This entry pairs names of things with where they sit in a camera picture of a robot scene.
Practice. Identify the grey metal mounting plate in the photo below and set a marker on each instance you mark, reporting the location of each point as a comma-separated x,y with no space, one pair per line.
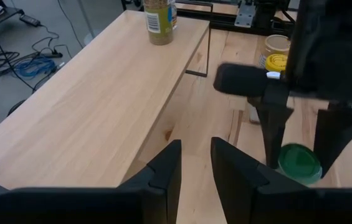
245,15

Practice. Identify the yellow lid spice jar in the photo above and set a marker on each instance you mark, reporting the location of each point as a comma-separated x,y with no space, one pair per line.
276,62

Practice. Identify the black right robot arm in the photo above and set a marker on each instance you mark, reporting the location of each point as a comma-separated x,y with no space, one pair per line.
269,15

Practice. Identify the grey round-base pole stand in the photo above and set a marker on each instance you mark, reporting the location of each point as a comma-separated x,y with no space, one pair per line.
90,37

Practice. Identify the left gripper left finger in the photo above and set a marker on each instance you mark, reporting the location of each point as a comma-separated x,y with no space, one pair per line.
101,205

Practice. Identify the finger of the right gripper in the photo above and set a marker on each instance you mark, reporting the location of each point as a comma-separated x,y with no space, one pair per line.
337,133
273,124

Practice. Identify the black power strip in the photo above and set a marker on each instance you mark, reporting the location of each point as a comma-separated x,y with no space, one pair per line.
54,55

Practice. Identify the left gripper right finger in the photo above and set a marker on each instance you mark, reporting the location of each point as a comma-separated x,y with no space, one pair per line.
272,205

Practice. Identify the green lid spice jar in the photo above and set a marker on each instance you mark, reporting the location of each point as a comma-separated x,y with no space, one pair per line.
298,163

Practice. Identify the wooden shelf with black frame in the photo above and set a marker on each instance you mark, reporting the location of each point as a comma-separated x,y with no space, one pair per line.
85,109

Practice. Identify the black power brick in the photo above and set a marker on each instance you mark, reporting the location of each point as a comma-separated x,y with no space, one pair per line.
30,20

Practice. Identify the tan lid furikake jar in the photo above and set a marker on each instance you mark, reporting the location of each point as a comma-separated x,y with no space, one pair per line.
277,45

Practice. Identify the black lid oregano jar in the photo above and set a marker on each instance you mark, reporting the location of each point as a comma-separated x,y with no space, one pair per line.
160,25

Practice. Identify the black aluminium table frame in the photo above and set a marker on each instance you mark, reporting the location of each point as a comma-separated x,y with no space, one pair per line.
225,28

